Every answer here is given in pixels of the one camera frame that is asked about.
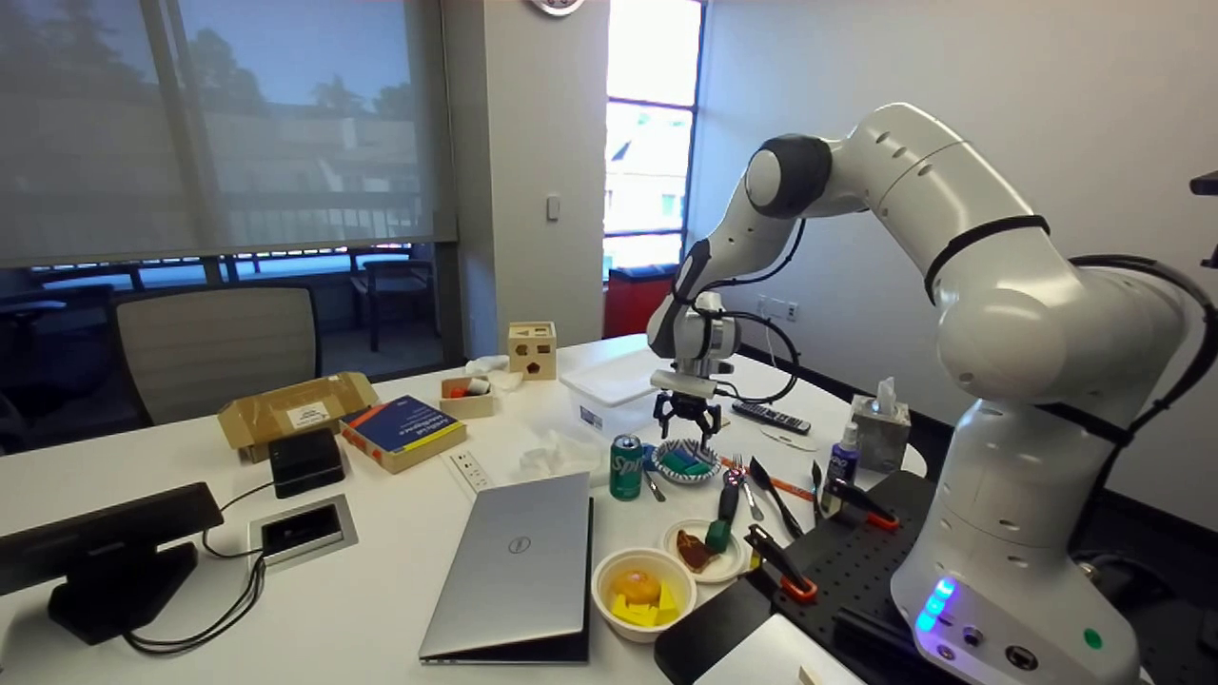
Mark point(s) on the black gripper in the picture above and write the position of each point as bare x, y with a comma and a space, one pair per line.
691, 390

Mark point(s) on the blue bowl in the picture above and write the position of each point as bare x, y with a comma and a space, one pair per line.
688, 477

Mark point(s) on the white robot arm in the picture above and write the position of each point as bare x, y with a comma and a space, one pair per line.
1013, 316

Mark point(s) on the green soda can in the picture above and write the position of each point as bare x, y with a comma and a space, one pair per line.
625, 468

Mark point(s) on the white paper plate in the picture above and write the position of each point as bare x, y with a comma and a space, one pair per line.
737, 563

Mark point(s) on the blue toy block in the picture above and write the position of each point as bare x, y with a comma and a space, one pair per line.
688, 456

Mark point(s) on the white plastic container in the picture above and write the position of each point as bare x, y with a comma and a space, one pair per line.
614, 380

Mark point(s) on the grey remote control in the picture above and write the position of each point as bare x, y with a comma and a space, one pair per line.
772, 415

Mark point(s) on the red bin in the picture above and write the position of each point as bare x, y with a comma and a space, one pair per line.
632, 303

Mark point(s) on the brown toy food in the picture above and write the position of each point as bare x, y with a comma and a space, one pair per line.
691, 549

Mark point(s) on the wooden shape-sorter cube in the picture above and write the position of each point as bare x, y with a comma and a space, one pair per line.
536, 349

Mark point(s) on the black and orange clamp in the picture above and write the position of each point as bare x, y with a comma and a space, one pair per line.
862, 505
781, 563

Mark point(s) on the yellow toy wedge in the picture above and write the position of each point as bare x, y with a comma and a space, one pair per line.
641, 598

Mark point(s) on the grey tissue box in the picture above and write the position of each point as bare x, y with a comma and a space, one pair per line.
876, 440

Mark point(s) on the white bowl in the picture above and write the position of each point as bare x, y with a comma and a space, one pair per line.
606, 612

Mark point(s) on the silver laptop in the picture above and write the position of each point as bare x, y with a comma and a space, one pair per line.
519, 563

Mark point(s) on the small white remote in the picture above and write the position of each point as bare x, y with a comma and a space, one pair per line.
466, 468

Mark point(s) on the white paper sheet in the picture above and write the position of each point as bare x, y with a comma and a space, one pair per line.
764, 657

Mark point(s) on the blue and yellow book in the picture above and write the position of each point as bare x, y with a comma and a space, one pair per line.
406, 432

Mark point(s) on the dark office chair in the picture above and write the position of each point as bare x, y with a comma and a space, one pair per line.
394, 288

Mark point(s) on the small black box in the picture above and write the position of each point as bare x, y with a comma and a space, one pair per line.
305, 461

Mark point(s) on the cardboard box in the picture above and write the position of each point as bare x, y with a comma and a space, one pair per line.
296, 412

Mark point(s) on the table power socket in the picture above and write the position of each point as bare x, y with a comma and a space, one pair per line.
305, 526

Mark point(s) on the beige office chair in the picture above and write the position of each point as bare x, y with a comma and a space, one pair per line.
215, 349

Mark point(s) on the black video bar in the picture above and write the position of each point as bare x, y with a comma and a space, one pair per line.
107, 552

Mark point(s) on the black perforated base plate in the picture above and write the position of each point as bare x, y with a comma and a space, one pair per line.
862, 557

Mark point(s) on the white light switch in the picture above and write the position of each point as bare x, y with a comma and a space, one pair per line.
555, 209

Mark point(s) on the wall clock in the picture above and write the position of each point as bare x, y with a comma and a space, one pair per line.
556, 6

